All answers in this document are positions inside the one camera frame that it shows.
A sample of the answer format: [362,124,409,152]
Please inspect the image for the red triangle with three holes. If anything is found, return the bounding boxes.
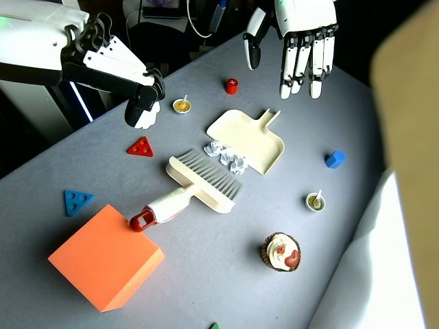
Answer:
[126,136,154,158]

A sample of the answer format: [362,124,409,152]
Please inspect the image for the grey tablecloth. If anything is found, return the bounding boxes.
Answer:
[0,26,395,329]

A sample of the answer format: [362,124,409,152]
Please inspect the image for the white paper ball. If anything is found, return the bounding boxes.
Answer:
[219,146,238,166]
[228,156,248,176]
[203,139,226,158]

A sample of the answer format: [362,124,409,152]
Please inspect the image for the cream plastic dustpan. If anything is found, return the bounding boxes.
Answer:
[205,108,285,176]

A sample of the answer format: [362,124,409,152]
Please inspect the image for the small bowl with yellow food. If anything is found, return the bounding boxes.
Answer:
[171,95,192,115]

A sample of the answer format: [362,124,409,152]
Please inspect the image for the grey adapter with blue plug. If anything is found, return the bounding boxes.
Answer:
[208,0,228,34]

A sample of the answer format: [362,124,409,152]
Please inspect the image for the small bowl with greenish food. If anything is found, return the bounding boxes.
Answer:
[305,188,327,212]

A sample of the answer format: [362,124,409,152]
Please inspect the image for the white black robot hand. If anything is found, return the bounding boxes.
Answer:
[242,0,339,100]
[0,5,166,130]

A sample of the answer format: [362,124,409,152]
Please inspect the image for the white cabinet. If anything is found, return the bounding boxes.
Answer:
[0,79,75,145]

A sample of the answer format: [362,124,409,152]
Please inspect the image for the blue triangle with three holes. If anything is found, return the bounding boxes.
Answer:
[63,190,95,217]

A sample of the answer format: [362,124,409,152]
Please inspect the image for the tan blurred board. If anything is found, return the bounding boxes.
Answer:
[372,0,439,329]

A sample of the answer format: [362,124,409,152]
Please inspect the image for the white cable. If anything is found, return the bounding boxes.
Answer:
[186,0,213,38]

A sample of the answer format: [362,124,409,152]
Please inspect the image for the toy cupcake with cream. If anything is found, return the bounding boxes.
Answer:
[259,232,302,273]

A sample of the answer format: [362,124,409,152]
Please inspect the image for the blue hexagonal block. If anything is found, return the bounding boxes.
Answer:
[324,149,346,169]

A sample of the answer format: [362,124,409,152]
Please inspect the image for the orange foam cube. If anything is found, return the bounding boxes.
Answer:
[47,204,165,313]

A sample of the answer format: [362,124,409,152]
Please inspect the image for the dark screen device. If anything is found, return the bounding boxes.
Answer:
[143,0,185,20]

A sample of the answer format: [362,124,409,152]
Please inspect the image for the glowing white light strip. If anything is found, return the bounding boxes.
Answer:
[69,81,94,123]

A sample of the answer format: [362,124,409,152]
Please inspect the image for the white cloth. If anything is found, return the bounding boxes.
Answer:
[308,167,428,329]

